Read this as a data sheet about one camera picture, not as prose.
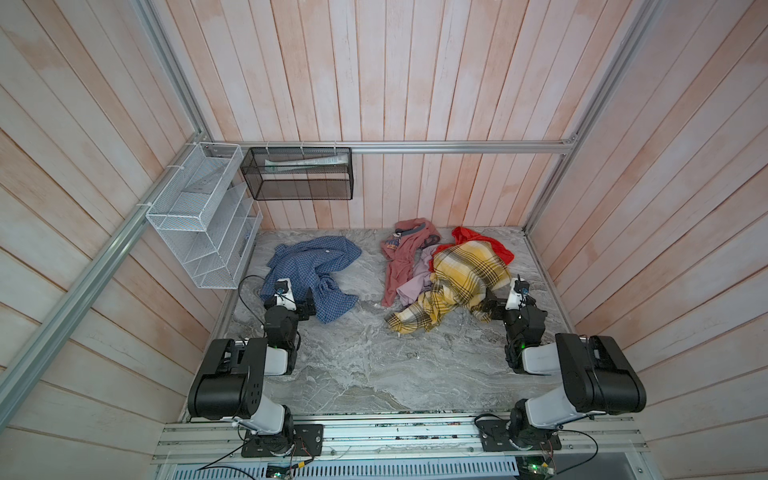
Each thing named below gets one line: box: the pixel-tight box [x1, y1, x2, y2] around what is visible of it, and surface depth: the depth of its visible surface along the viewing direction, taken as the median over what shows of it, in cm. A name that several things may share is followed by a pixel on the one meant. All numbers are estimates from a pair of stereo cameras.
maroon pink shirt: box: [381, 217, 441, 308], surface depth 108 cm
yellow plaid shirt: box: [384, 240, 511, 334], surface depth 94 cm
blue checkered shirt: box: [260, 236, 361, 323], surface depth 98 cm
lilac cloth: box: [396, 244, 437, 306], surface depth 100 cm
